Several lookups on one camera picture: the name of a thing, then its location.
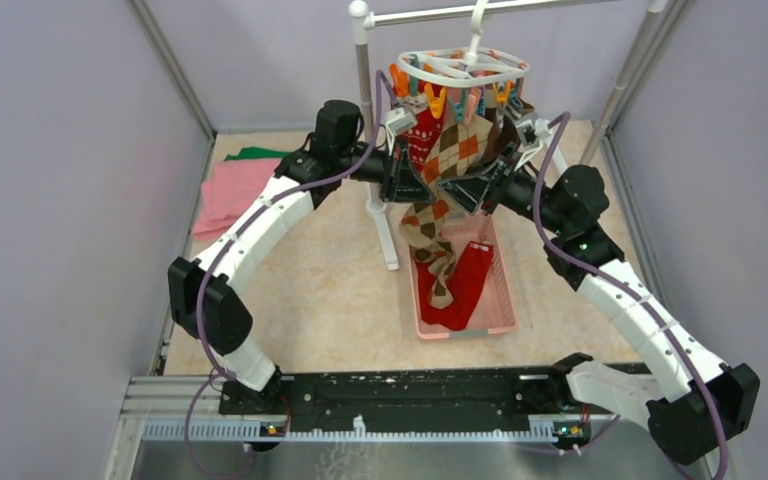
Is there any red snowflake sock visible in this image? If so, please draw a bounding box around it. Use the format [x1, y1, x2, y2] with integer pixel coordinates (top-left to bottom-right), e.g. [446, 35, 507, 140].
[401, 108, 444, 170]

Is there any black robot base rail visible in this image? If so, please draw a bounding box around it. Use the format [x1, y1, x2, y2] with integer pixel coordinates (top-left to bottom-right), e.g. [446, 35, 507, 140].
[218, 367, 600, 453]

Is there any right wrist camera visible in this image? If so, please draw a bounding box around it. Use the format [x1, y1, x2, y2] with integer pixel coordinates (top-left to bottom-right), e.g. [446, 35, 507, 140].
[514, 113, 553, 170]

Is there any red santa sock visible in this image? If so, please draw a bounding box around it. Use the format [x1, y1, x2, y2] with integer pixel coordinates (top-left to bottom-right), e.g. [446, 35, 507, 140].
[448, 242, 494, 331]
[413, 260, 453, 329]

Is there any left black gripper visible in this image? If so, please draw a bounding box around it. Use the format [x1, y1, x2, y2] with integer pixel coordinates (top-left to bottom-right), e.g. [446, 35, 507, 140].
[337, 135, 435, 203]

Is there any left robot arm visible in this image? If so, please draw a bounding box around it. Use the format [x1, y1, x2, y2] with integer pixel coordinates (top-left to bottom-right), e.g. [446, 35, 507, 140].
[167, 100, 432, 414]

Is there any green folded cloth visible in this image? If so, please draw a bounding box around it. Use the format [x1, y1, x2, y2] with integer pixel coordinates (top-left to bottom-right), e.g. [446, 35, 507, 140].
[224, 146, 290, 161]

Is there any argyle beige sock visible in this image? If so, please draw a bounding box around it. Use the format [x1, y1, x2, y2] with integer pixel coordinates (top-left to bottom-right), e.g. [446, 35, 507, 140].
[399, 118, 494, 309]
[479, 107, 521, 164]

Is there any metal drying rack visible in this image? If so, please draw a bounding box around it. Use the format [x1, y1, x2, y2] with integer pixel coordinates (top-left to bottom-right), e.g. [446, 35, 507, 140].
[348, 1, 686, 270]

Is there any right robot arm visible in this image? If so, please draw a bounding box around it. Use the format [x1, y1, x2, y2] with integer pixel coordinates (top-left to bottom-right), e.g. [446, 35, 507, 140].
[439, 159, 760, 465]

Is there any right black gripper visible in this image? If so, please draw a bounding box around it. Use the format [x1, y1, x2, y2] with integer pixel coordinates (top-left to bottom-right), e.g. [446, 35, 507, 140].
[435, 143, 568, 236]

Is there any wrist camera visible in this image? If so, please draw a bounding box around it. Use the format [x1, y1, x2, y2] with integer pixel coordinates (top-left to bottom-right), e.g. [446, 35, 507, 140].
[514, 113, 553, 170]
[383, 106, 418, 136]

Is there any white clip sock hanger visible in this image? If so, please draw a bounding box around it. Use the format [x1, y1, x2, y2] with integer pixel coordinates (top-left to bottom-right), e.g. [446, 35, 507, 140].
[396, 0, 530, 89]

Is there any pink folded cloth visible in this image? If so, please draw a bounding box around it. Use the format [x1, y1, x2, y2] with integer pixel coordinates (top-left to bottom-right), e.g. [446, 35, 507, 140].
[192, 159, 279, 241]

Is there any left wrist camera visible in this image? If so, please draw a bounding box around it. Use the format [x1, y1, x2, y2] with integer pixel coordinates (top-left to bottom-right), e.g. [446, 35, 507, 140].
[383, 106, 418, 136]

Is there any pink plastic basket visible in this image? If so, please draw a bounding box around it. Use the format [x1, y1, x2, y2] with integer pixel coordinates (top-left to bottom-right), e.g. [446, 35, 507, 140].
[409, 214, 518, 340]

